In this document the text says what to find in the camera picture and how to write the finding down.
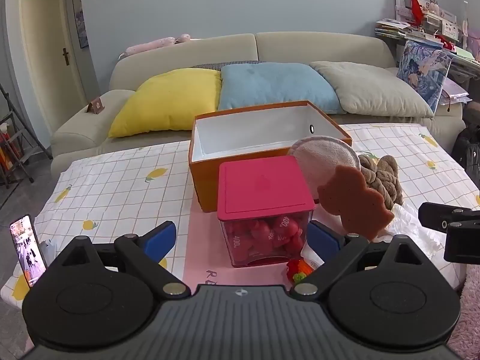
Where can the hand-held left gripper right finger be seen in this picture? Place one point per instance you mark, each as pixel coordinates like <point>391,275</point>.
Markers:
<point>323,238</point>

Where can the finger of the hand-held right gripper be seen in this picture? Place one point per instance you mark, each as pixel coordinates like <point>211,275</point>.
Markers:
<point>463,243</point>
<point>435,215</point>

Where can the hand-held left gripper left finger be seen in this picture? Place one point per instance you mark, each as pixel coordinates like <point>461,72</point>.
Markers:
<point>161,238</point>

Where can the white frilly plush cloth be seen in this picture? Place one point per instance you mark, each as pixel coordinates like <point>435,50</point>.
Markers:
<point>408,225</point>

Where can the orange bear-shaped sponge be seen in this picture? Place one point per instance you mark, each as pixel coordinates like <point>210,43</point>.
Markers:
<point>352,202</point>

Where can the brown plush toy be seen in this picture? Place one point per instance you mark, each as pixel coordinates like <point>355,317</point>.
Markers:
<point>382,180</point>

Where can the orange cardboard box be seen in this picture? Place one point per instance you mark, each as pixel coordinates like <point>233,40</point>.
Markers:
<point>204,180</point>

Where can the round pink plush pad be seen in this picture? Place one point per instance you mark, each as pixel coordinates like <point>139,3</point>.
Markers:
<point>322,157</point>

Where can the white packet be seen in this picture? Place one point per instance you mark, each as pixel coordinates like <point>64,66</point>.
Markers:
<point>313,257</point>

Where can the pink mat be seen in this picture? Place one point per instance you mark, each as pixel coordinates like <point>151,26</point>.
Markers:
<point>202,240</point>

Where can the small red green toy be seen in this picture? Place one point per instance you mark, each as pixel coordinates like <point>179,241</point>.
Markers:
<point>296,270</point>

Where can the red plastic pieces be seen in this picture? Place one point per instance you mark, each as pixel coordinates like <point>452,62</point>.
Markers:
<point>270,234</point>

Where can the pink fluffy rug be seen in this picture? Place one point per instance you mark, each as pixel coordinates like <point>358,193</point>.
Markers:
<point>468,307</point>

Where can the black bag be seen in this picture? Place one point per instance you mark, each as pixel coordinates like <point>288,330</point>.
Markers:
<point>467,150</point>

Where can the clear container with pink lid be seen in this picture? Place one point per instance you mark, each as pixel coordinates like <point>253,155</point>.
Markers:
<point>262,183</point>

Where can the smartphone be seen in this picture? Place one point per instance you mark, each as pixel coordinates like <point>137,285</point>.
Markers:
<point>26,247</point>

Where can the yellow pillow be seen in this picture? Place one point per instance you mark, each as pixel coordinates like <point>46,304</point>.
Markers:
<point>165,101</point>

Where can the beige pillow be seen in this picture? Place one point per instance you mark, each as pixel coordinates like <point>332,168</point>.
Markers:
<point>375,90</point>

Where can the small brown stand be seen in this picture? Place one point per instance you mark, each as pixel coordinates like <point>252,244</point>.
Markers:
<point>95,105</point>

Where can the printed figure pillow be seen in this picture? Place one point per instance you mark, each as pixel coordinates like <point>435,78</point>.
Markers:
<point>420,67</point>

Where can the blue pillow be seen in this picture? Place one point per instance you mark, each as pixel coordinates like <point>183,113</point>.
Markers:
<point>273,82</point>

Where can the metal folding rack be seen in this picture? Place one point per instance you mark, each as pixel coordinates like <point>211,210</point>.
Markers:
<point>22,138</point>

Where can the houndstooth blanket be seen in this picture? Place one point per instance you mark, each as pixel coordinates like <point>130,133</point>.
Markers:
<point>210,65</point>

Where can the desk calendar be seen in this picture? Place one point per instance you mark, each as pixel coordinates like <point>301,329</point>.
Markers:
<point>449,30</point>

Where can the stack of books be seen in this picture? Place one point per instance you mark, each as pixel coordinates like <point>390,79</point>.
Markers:
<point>392,28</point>

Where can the beige sofa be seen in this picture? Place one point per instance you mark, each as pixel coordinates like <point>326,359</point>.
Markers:
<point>318,45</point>

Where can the pink bolster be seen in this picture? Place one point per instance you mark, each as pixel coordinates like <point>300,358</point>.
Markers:
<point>150,45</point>

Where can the red hanging ornament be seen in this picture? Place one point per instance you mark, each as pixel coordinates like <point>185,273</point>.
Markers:
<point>417,7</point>

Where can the cream door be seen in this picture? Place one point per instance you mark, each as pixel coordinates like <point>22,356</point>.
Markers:
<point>45,45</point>

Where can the framed wall picture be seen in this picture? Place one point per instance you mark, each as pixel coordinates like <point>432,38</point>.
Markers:
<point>79,18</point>

